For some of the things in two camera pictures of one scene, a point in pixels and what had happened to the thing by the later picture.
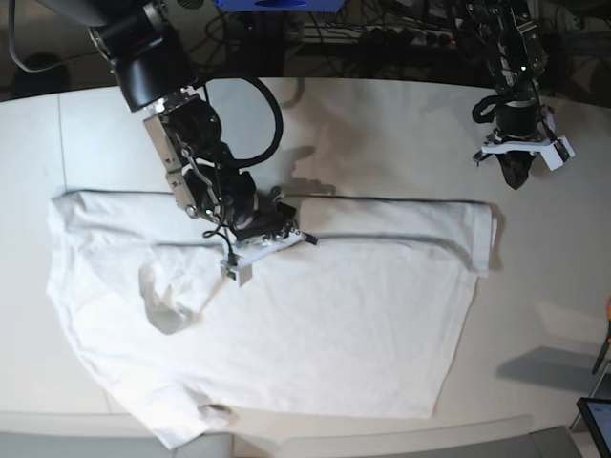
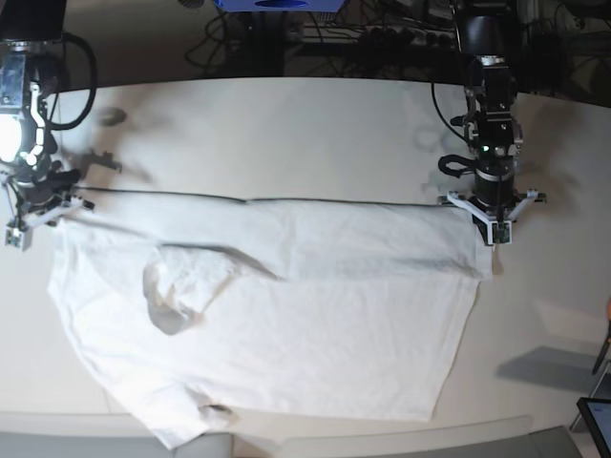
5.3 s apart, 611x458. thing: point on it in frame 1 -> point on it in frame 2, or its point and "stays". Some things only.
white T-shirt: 365,320 stays
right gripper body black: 516,111 -> 495,188
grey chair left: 37,445 stays
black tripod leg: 603,351 stays
